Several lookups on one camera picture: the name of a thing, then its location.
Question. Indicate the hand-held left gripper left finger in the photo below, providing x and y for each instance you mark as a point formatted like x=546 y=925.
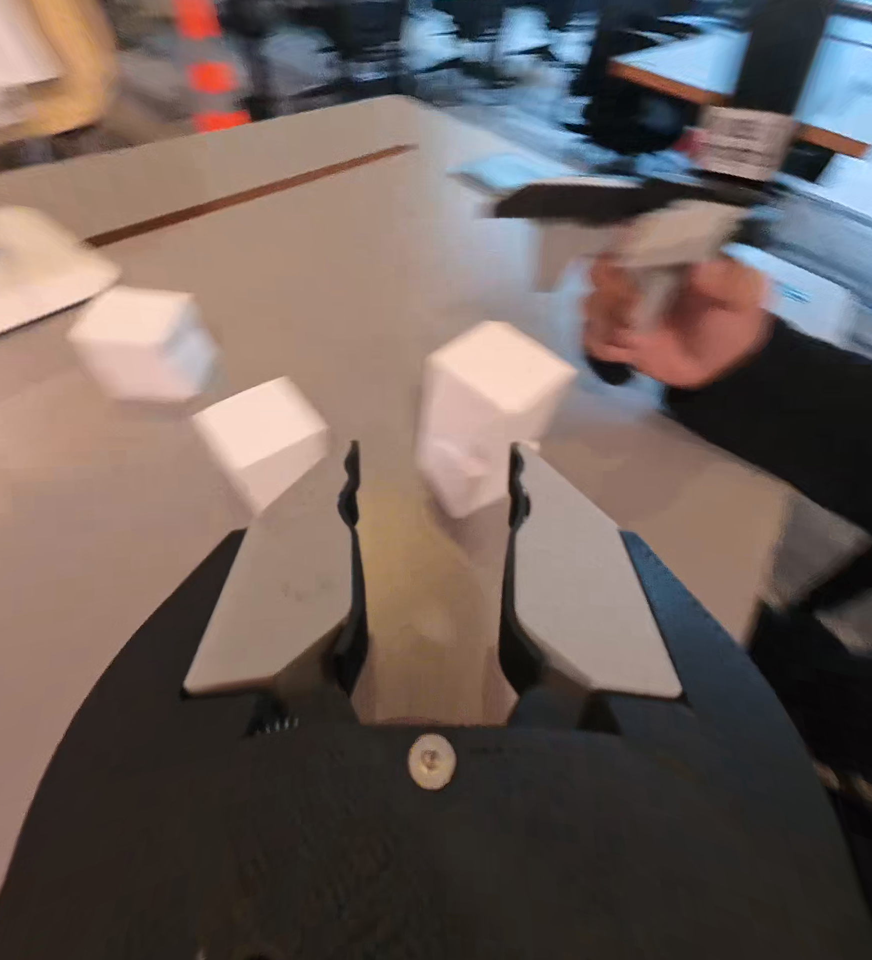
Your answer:
x=286 y=600

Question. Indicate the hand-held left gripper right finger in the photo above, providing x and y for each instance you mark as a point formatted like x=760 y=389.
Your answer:
x=586 y=600

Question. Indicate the white hard foam cube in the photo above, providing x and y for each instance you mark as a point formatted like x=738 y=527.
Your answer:
x=496 y=375
x=143 y=345
x=458 y=480
x=263 y=442

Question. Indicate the person's right forearm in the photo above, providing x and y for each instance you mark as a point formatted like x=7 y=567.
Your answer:
x=818 y=450

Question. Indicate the person's right hand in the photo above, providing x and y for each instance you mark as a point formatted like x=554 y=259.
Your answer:
x=713 y=330

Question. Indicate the grey flat pouch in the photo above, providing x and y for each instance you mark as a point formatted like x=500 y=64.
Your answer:
x=496 y=174

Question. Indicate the wood-edged background desk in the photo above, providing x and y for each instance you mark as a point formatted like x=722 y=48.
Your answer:
x=676 y=67

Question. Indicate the black office chair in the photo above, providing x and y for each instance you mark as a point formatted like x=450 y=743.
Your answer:
x=788 y=52

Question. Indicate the person's dark clothing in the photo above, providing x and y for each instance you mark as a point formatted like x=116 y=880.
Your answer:
x=841 y=712

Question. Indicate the orange traffic cone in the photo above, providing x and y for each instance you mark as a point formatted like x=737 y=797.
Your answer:
x=210 y=75

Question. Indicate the white wooden document stand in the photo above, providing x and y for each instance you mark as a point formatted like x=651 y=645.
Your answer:
x=30 y=285

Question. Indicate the printed instruction sheet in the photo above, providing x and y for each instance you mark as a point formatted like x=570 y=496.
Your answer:
x=0 y=60

